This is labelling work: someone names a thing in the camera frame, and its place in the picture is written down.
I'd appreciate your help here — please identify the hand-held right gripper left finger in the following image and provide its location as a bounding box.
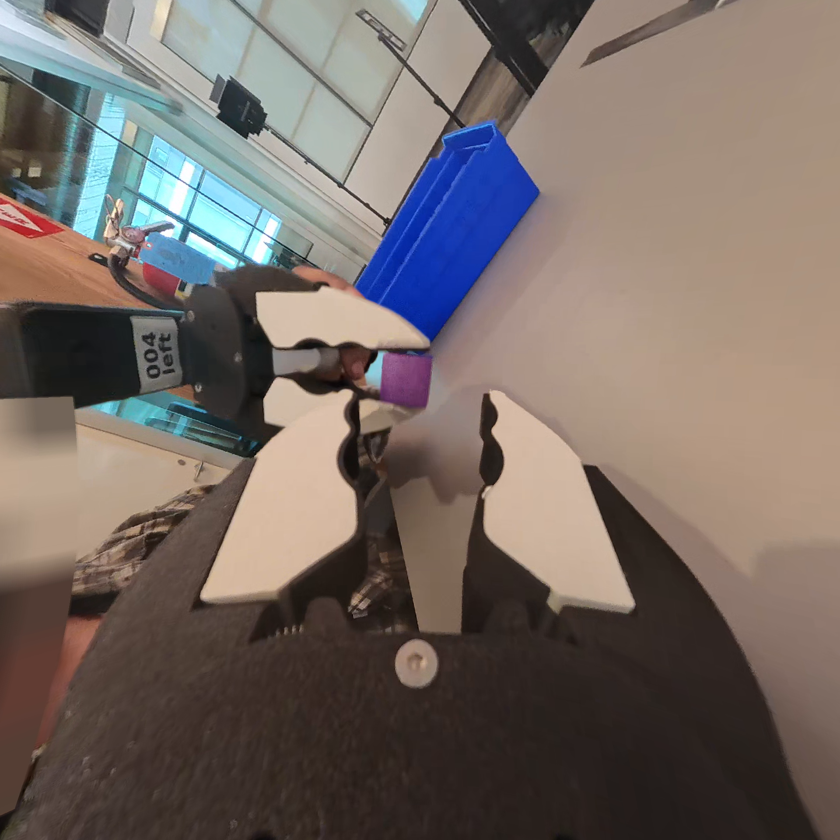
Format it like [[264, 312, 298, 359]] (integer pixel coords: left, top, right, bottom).
[[199, 392, 368, 608]]

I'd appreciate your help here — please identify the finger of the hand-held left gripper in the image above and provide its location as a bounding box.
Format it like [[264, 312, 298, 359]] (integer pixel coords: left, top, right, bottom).
[[262, 376, 422, 437], [255, 287, 432, 351]]

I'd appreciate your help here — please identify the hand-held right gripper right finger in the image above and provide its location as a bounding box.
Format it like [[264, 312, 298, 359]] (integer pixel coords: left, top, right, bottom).
[[462, 390, 637, 634]]

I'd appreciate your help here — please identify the purple cube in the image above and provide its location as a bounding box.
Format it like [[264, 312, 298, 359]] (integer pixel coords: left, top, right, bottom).
[[381, 352, 434, 405]]

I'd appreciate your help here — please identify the blue plastic bin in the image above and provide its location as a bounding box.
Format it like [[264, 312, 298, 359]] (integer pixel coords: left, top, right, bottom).
[[354, 120, 541, 343]]

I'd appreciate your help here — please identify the person's left forearm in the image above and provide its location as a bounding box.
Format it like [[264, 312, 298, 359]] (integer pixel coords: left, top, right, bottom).
[[71, 433, 411, 634]]

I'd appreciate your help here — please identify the person's left hand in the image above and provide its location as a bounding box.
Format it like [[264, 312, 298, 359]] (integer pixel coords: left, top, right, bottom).
[[292, 264, 379, 386]]

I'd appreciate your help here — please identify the red fire extinguisher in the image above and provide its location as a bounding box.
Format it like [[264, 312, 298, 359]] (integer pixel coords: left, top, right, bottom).
[[98, 196, 221, 312]]

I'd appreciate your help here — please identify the red arrow sign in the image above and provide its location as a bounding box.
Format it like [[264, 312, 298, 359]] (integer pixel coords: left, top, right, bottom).
[[0, 193, 64, 240]]

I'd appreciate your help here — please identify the black ceiling pole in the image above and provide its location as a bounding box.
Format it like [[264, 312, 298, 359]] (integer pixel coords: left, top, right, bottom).
[[356, 8, 468, 130]]

